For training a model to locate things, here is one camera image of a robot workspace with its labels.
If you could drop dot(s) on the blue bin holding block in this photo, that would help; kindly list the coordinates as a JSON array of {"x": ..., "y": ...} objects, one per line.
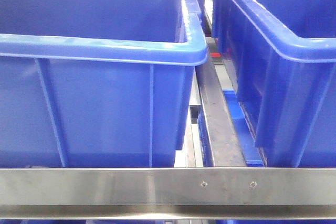
[{"x": 96, "y": 83}]

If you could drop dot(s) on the steel rack with casters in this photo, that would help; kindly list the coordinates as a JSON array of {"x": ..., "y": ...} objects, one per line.
[{"x": 219, "y": 192}]

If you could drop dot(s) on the blue bin front right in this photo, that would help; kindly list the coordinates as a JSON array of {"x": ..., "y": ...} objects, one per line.
[{"x": 281, "y": 60}]

